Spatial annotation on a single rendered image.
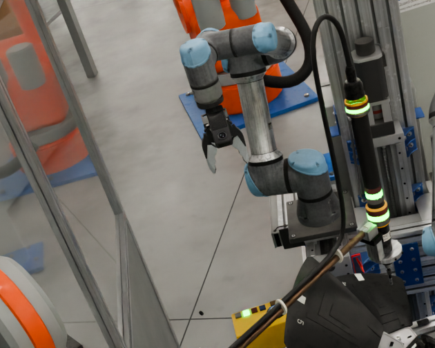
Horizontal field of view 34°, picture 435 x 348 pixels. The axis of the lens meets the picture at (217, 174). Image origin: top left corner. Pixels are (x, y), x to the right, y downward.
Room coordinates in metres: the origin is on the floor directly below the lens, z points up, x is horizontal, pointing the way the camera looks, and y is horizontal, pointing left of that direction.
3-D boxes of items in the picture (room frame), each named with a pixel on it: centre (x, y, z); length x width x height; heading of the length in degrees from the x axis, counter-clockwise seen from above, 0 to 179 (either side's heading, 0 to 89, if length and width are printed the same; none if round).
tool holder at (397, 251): (1.16, -0.28, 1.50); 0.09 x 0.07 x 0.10; 124
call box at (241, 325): (1.53, 0.01, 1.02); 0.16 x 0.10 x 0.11; 89
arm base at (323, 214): (1.97, -0.29, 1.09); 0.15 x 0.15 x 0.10
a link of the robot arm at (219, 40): (1.79, -0.09, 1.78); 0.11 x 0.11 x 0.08; 69
